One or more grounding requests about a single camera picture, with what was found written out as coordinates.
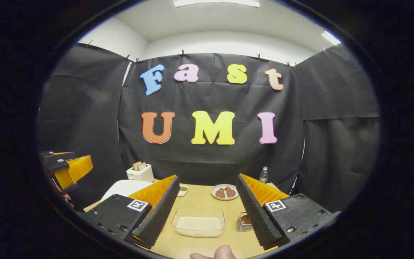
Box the white toaster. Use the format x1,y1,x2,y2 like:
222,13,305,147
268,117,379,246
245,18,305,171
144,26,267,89
126,164,155,183

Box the ceiling light panel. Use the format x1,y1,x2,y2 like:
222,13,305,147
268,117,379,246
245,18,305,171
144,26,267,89
321,31,341,46
173,0,261,8

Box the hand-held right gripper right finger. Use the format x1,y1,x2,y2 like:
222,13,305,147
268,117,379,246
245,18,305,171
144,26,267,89
236,173,337,251

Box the white round plate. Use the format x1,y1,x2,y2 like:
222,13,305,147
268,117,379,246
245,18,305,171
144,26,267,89
211,184,239,201

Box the clear container of rice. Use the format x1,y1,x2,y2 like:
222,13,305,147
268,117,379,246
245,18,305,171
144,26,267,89
171,208,226,238

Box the black backdrop cloth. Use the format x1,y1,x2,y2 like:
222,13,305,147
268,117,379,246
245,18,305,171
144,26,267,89
38,42,380,213

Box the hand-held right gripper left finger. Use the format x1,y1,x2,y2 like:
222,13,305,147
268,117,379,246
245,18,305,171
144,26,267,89
79,175,180,250

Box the white rice cooker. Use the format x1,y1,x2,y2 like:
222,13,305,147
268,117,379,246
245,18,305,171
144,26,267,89
101,180,154,202

